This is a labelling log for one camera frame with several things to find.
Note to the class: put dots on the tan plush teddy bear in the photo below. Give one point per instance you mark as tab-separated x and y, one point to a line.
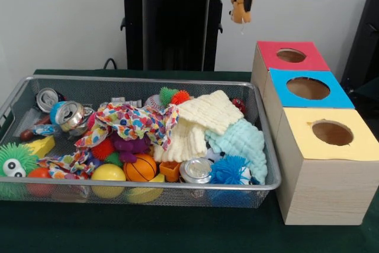
238	13

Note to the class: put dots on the cream waffle cloth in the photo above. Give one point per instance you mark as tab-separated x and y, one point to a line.
207	110

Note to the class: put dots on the colourful spotted cloth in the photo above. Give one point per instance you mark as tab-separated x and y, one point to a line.
68	161
133	119

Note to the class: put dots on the dented silver can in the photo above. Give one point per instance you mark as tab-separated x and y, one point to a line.
71	115

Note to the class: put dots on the wooden box with three holes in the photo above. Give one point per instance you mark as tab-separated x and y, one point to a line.
325	193

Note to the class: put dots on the black upright panel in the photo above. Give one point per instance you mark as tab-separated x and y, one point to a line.
364	42

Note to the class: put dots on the mint waffle cloth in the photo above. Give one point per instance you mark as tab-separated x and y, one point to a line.
248	146

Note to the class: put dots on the dark green table cloth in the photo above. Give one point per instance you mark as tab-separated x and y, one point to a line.
370	87
148	229

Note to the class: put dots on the blue fuzzy toy with eyes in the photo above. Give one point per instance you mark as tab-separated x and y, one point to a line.
228	171

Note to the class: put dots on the silver drink can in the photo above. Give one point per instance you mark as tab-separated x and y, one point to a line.
195	171

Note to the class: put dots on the orange toy basketball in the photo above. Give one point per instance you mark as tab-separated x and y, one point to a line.
139	170

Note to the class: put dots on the yellow cheese wedge toy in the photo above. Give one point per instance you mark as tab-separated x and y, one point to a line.
41	146

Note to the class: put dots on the green fuzzy toy with eyes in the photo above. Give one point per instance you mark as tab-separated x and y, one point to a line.
14	152

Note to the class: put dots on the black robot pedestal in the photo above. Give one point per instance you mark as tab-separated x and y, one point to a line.
177	33

